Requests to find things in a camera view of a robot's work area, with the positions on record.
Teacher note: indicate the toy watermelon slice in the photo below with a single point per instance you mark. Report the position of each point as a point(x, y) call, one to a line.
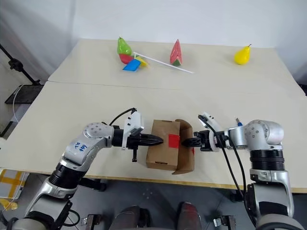
point(176, 54)

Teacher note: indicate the dark rounded cover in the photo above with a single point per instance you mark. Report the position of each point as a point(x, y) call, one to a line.
point(190, 215)
point(130, 219)

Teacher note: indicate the black table foot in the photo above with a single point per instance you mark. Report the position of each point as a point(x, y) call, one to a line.
point(237, 196)
point(94, 185)

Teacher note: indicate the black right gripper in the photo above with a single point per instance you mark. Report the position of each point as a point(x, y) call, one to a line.
point(205, 142)

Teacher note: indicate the brown cardboard box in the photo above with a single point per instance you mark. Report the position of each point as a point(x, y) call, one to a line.
point(160, 155)

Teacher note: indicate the black stand base plate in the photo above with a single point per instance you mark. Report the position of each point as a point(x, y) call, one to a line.
point(24, 94)

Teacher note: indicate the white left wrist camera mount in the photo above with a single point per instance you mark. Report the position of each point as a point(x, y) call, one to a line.
point(134, 122)

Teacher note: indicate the yellow toy pear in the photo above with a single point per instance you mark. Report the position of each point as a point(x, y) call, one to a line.
point(242, 56)

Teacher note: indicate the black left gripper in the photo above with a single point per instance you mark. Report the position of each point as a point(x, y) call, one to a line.
point(134, 142)

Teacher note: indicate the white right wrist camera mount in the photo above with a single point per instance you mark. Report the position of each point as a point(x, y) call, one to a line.
point(213, 119)

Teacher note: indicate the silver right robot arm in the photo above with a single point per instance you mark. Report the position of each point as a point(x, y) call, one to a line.
point(263, 131)

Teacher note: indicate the colourful pinwheel with white stick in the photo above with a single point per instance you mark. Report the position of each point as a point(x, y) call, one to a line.
point(131, 65)

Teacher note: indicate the green toy pear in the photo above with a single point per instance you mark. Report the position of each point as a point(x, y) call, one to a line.
point(123, 48)

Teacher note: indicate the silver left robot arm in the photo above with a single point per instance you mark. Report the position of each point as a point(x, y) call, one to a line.
point(96, 134)

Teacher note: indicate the white box with yellow tape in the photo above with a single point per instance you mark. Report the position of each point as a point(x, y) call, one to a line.
point(12, 183)

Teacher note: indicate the black metal bracket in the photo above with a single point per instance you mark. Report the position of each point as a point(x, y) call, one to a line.
point(92, 221)
point(225, 222)

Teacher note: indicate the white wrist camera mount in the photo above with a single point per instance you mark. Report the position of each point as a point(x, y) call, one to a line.
point(134, 122)
point(213, 119)

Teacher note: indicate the yellow scrap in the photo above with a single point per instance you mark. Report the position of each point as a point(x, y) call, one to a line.
point(8, 206)

